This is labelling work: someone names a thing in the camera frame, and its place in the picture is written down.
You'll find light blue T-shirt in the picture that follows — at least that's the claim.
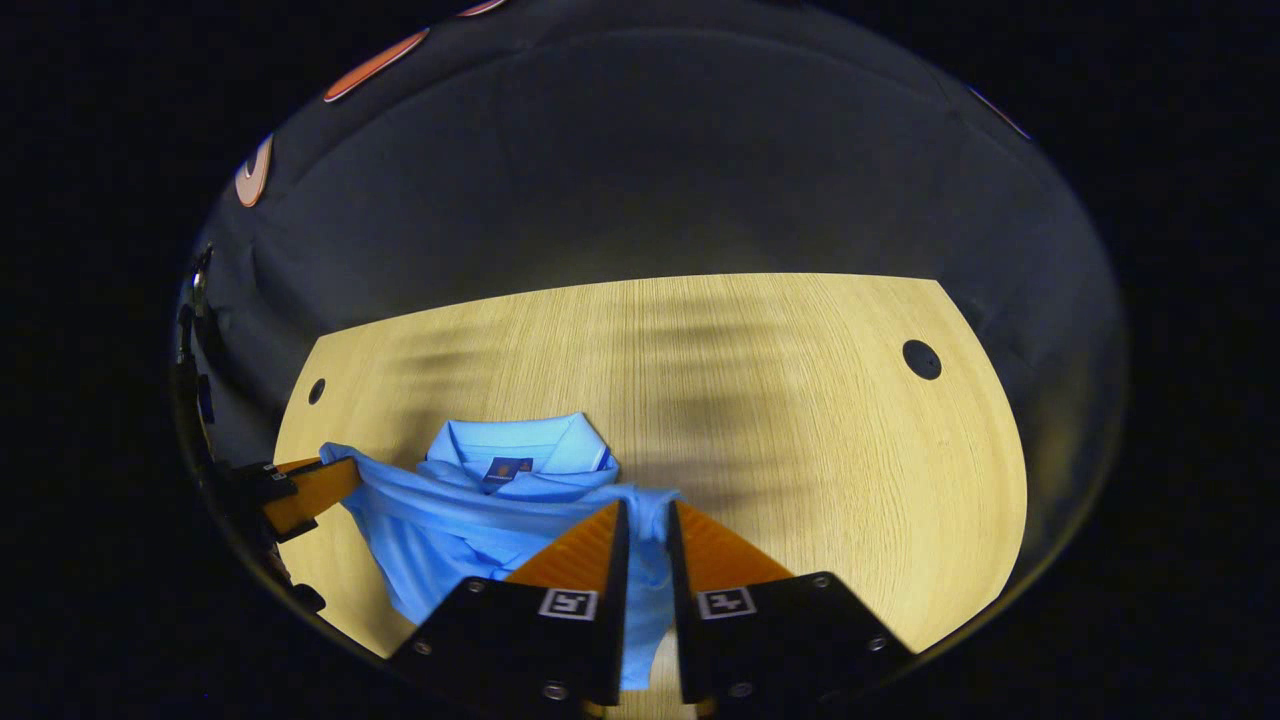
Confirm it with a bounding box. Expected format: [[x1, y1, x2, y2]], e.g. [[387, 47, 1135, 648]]
[[317, 411, 687, 692]]

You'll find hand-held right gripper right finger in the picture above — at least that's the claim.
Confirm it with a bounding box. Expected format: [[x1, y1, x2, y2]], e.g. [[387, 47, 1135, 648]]
[[667, 499, 918, 707]]

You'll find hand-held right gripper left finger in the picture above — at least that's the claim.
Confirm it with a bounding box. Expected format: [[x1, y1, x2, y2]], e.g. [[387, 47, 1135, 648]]
[[386, 499, 632, 707]]

